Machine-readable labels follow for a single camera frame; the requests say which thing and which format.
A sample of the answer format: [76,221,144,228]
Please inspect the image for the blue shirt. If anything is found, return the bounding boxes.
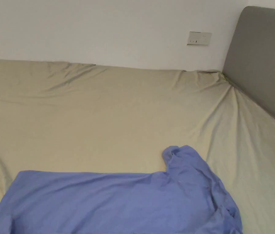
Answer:
[0,145,244,234]

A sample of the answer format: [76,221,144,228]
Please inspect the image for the white wall socket plate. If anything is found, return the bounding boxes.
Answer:
[187,31,212,46]

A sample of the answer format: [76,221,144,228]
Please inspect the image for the grey padded headboard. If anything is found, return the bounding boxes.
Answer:
[221,6,275,136]

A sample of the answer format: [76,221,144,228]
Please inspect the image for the bed with beige sheet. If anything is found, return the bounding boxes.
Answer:
[0,58,275,234]

